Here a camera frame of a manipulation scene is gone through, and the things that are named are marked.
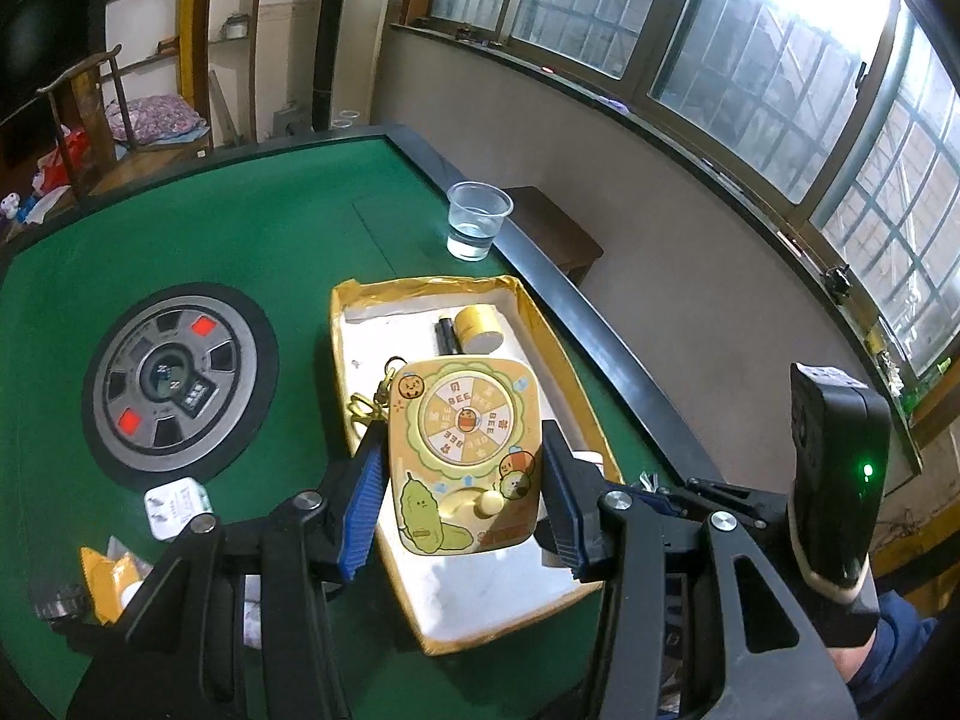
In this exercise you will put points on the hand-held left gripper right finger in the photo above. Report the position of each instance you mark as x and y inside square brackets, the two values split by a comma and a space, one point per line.
[562, 510]

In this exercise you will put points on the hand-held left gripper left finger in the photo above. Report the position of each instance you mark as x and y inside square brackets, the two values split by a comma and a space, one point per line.
[364, 502]

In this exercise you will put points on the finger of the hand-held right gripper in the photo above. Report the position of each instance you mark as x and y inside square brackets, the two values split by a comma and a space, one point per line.
[652, 496]
[742, 499]

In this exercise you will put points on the yellow cartoon toy game console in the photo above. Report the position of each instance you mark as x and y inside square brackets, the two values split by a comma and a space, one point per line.
[465, 450]

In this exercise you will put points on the yellow-edged cardboard tray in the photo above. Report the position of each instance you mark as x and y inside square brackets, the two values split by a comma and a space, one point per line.
[450, 592]

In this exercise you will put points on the yellow snack packet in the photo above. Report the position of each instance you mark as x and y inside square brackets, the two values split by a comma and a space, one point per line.
[101, 577]

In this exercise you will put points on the person's right forearm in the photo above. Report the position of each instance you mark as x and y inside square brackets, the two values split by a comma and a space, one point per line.
[851, 664]

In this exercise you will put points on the black marker pen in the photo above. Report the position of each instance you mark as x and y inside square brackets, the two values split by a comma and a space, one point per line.
[448, 336]

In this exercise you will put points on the white charger plug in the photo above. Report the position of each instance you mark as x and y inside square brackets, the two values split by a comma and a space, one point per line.
[176, 510]

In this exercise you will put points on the yellow tape roll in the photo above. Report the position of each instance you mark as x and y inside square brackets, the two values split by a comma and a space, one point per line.
[480, 326]

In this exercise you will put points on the round grey table control panel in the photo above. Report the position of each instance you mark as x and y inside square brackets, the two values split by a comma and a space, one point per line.
[180, 390]

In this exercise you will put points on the dark wooden stool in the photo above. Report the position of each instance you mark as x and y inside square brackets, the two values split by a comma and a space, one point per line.
[555, 229]

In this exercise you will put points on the clear plastic cup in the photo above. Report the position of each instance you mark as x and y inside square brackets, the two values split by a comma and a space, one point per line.
[477, 221]

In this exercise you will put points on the grey foil packet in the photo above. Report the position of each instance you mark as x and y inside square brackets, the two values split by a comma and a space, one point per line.
[60, 604]

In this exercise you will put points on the barred window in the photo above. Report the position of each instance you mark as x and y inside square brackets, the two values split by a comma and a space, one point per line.
[750, 67]

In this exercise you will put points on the floral cushion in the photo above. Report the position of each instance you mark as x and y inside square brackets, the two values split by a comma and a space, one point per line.
[154, 118]

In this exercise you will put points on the red plastic bag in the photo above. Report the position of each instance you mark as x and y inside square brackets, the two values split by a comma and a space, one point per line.
[67, 154]

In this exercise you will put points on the wooden chair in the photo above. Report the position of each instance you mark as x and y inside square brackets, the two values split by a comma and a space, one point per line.
[90, 101]

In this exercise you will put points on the wooden shelf unit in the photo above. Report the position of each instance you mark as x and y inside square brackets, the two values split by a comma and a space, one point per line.
[225, 30]

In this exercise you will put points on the black television screen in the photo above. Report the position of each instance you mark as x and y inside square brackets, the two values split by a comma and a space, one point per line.
[45, 37]

